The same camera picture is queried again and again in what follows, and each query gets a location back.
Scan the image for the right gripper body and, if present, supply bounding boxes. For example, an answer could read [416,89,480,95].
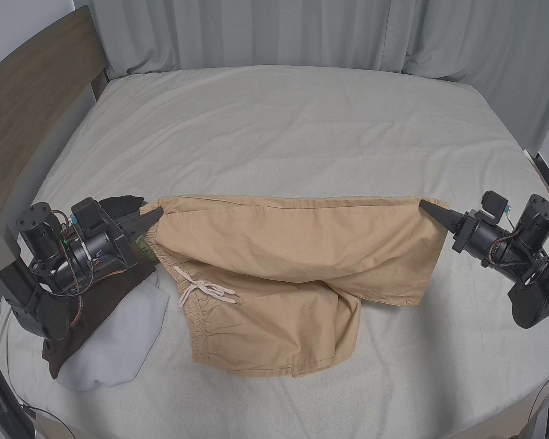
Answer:
[450,212,508,265]

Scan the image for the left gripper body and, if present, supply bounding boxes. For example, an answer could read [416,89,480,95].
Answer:
[79,220,138,275]

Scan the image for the beige shorts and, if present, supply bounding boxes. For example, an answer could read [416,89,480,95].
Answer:
[157,195,450,378]

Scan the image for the green garment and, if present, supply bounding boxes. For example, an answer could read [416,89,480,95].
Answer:
[135,236,161,265]

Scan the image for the black garment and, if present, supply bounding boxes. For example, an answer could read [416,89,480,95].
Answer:
[102,195,146,227]

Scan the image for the brown garment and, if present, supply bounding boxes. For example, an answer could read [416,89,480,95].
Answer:
[42,245,158,380]

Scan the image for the white garment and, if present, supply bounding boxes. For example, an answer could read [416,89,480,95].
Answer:
[57,275,171,392]

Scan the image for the pale grey curtain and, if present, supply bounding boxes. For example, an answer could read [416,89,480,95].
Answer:
[84,0,410,77]
[393,0,549,156]

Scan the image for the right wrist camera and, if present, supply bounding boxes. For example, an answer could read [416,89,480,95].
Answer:
[467,190,509,227]

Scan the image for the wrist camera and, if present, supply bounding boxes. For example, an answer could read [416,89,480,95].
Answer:
[467,190,509,227]
[70,198,108,237]

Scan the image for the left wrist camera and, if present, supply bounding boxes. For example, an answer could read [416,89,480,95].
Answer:
[70,198,108,237]

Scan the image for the black cable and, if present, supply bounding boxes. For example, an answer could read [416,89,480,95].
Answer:
[20,404,76,435]

